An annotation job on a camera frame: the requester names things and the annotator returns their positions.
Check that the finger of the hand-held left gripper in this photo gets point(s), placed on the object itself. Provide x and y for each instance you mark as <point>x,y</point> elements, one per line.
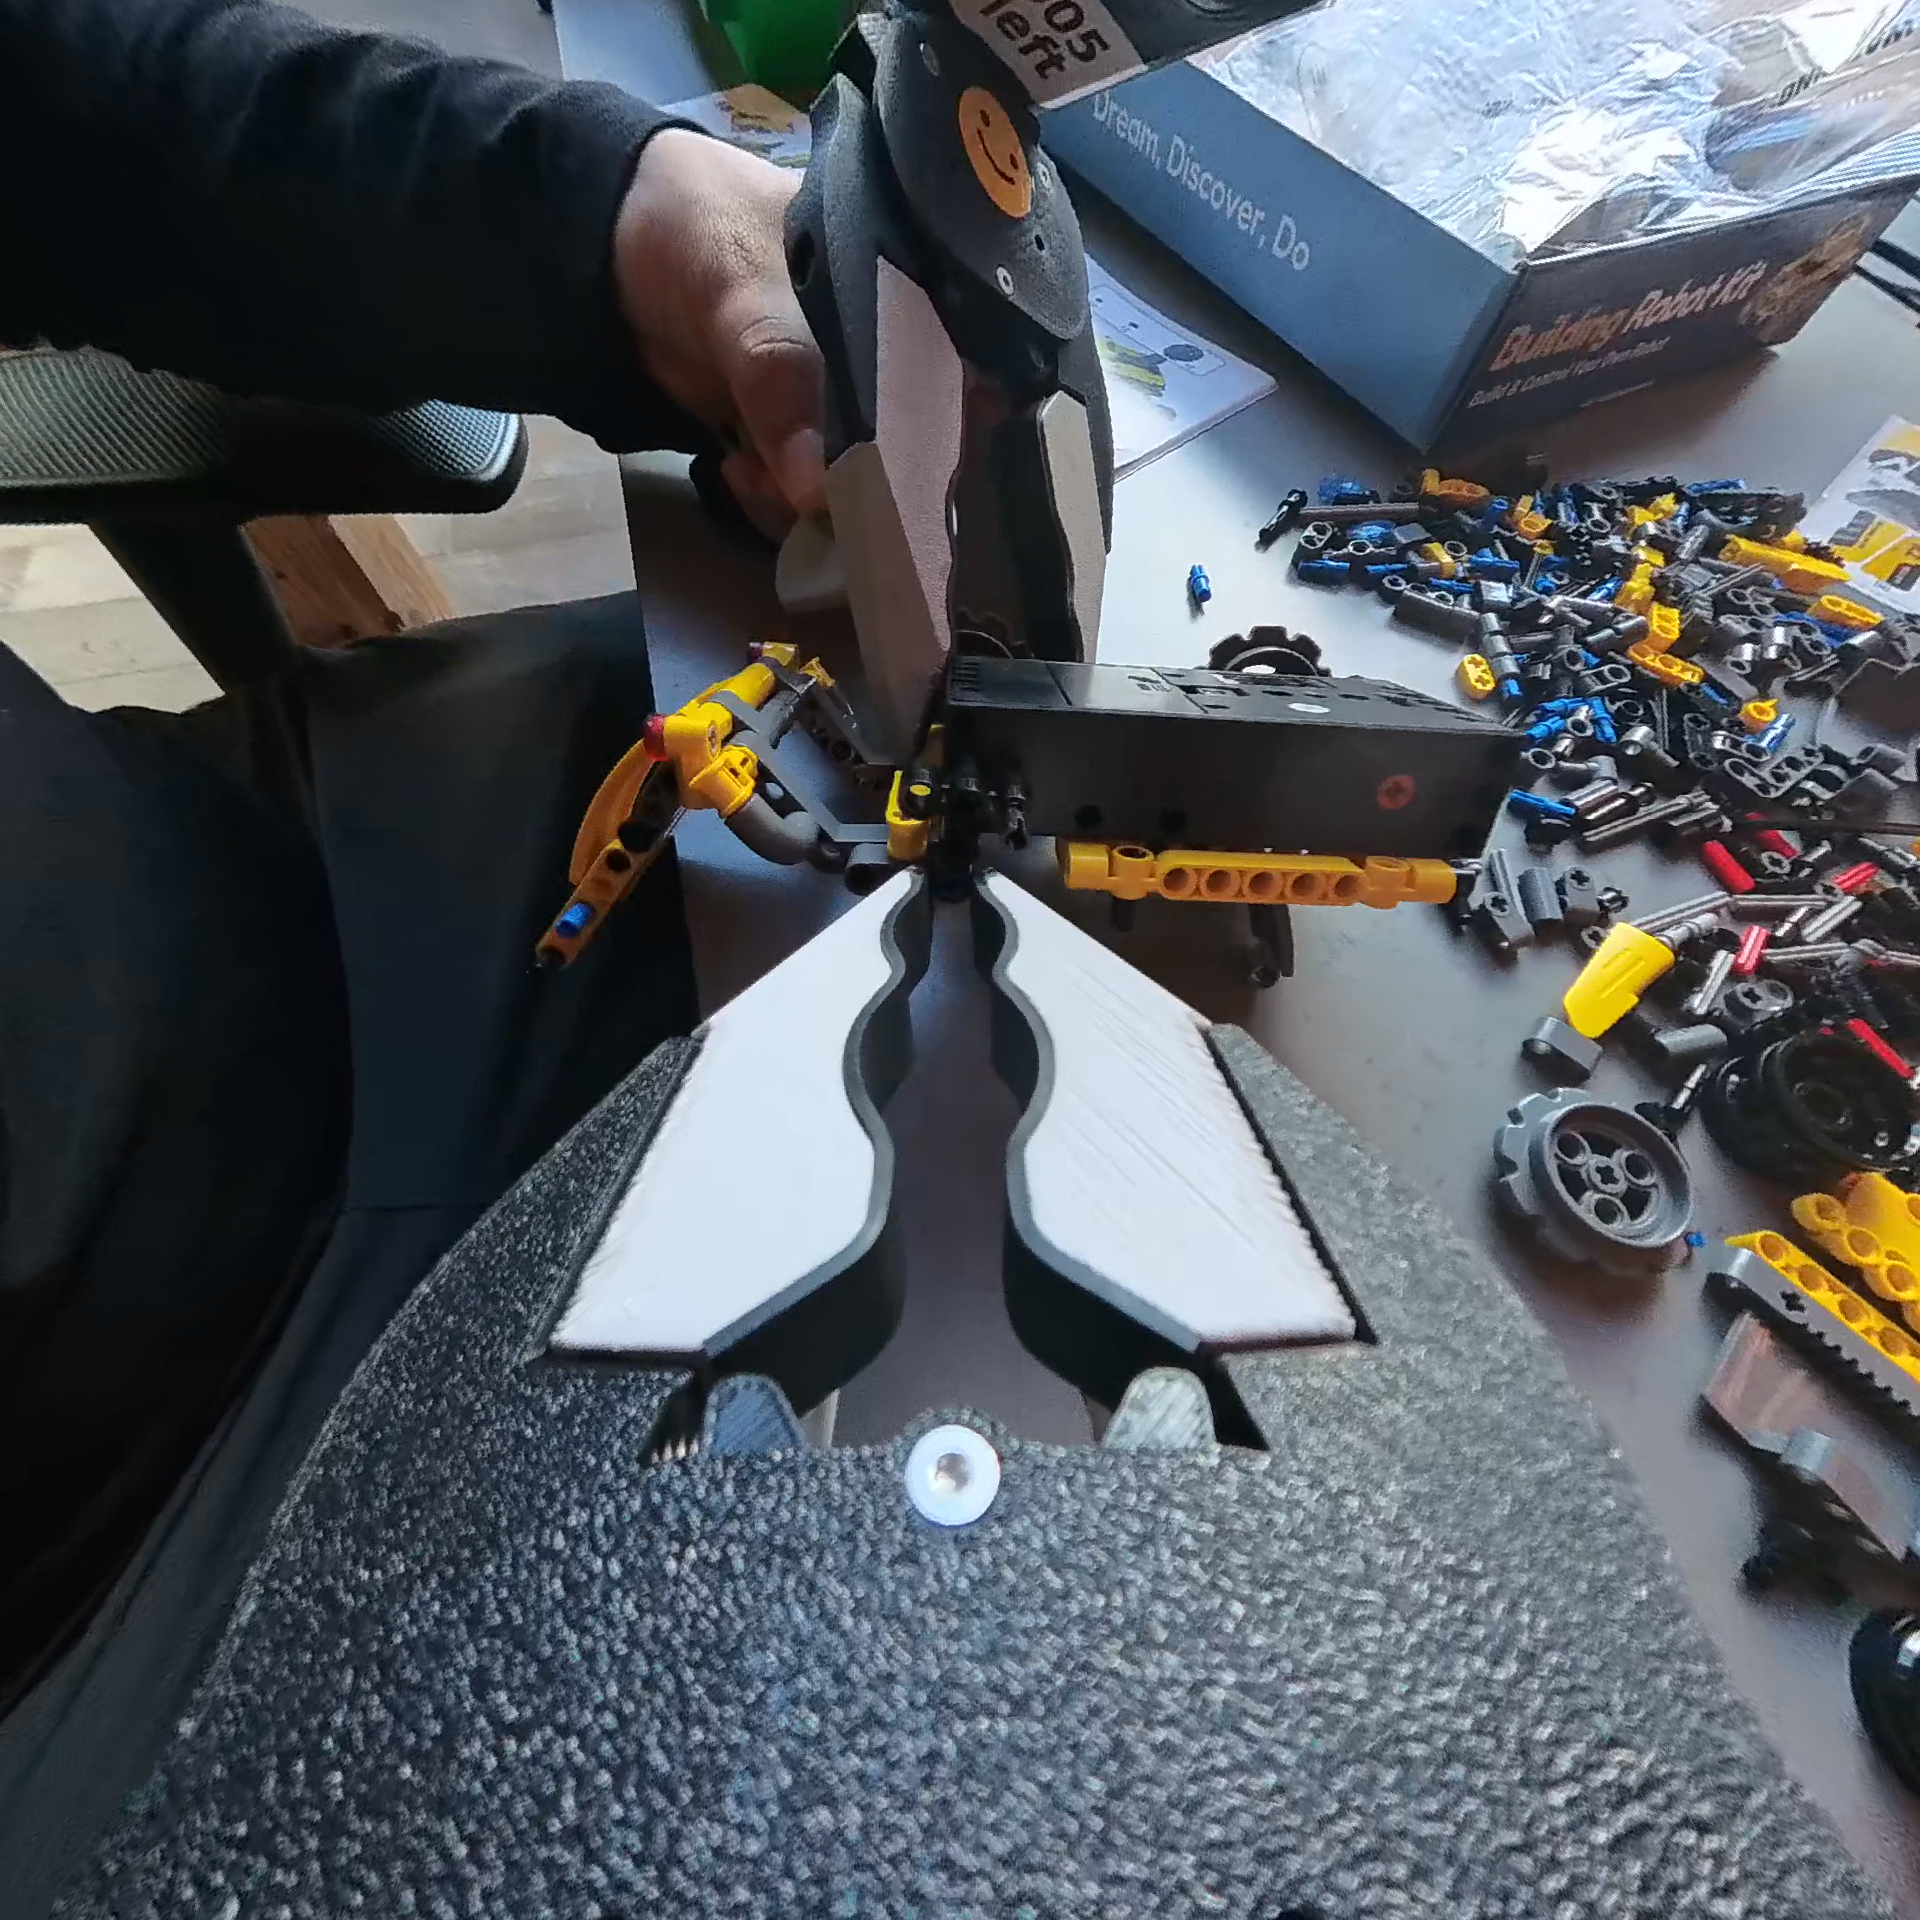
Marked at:
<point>1074,510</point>
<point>900,480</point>

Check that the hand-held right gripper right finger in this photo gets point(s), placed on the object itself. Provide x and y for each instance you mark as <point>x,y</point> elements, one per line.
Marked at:
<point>1186,1188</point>

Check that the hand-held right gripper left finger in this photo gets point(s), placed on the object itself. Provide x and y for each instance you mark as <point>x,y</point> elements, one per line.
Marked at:
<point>736,1188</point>

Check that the yellow black brick vehicle model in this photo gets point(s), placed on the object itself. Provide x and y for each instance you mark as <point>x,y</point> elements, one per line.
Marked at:
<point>1229,751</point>

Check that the person's left forearm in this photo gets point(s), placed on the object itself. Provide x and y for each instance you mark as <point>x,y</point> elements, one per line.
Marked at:
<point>271,181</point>

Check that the grey desk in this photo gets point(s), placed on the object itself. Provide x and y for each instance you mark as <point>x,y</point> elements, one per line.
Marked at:
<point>1380,1021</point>

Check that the person's left hand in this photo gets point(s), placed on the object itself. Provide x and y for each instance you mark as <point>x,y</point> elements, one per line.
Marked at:
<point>720,286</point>

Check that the green bin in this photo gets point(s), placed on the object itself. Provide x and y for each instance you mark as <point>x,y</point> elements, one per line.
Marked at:
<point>775,38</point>

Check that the blue cardboard box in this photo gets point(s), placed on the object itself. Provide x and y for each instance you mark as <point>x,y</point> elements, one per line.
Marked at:
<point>1322,257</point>

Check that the grey sprocket wheel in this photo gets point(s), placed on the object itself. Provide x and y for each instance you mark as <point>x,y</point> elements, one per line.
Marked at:
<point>1594,1178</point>

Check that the clear plastic bags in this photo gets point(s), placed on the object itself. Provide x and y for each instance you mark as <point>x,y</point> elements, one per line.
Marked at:
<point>1561,105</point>

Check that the pile of loose brick parts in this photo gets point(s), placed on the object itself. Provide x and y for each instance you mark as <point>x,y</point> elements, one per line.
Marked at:
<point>1709,692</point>

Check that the dark chair armrest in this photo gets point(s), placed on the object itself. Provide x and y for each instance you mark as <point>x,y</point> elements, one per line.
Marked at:
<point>240,436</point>

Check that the yellow printed sheet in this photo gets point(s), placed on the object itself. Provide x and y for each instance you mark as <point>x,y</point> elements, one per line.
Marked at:
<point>1875,510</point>

